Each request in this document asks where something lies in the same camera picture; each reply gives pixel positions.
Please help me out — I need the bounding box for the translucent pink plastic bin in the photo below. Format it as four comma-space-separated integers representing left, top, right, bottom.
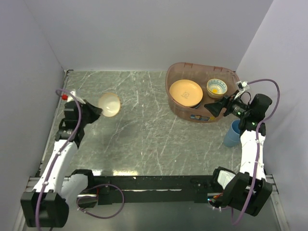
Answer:
165, 62, 239, 123

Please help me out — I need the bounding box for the blue plastic cup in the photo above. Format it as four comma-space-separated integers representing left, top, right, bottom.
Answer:
223, 120, 240, 147

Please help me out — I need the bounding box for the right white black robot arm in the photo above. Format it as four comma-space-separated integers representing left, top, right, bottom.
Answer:
205, 94, 272, 216

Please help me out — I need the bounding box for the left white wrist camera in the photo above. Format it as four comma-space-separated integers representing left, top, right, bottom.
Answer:
61, 90, 85, 104

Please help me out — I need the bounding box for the yellow orange plate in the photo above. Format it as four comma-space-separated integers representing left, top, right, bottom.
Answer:
169, 79, 203, 107

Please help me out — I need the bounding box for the blue yellow patterned bowl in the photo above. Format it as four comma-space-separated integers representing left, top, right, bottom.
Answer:
206, 78, 228, 99

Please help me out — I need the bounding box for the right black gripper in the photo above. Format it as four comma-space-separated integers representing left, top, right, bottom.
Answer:
204, 90, 251, 119

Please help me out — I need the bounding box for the white bowl orange rim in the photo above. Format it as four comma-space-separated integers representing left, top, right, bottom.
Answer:
98, 93, 121, 117

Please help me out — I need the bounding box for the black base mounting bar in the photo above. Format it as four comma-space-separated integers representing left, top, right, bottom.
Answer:
66, 168, 238, 206

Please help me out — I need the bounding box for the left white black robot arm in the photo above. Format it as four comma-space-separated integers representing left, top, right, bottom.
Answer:
21, 100, 102, 229

